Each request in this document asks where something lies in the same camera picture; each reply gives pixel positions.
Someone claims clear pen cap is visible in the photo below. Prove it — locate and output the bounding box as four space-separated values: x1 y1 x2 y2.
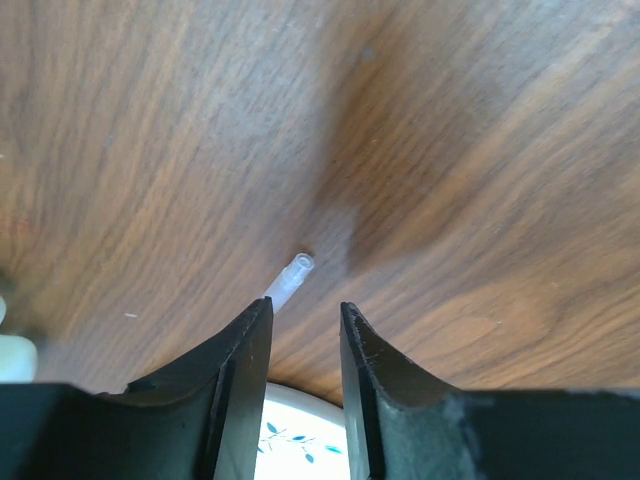
263 253 315 313

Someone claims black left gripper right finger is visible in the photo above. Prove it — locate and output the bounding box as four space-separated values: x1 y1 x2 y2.
340 303 639 479

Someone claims white plastic dish basket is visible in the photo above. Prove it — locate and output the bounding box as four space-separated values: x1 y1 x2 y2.
0 334 38 383

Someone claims light blue plate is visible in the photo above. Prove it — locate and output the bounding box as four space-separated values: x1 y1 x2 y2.
254 383 350 480

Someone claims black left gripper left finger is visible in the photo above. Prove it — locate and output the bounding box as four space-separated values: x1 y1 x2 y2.
1 297 273 479

